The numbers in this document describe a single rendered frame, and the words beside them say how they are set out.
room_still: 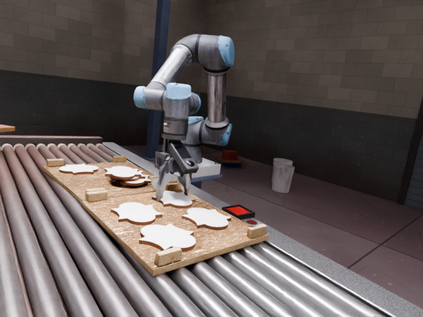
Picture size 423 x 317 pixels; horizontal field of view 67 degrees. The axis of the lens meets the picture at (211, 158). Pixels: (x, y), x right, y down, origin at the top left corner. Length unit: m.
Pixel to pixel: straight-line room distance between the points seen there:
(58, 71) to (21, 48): 0.63
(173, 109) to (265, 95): 5.65
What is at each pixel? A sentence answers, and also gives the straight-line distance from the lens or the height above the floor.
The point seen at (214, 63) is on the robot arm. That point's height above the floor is 1.40.
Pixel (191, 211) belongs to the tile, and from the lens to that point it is 0.93.
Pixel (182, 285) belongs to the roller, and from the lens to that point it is 0.68.
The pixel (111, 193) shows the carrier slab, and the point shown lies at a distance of 1.07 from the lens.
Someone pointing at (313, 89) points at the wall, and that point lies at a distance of 6.04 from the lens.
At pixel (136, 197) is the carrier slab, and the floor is 0.94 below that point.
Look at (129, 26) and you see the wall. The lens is 6.80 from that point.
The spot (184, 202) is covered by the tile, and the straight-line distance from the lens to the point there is 1.00.
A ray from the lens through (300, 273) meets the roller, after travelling 0.79.
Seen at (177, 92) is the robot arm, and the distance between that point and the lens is 0.96.
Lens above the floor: 1.29
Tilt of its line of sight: 12 degrees down
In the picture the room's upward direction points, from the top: 7 degrees clockwise
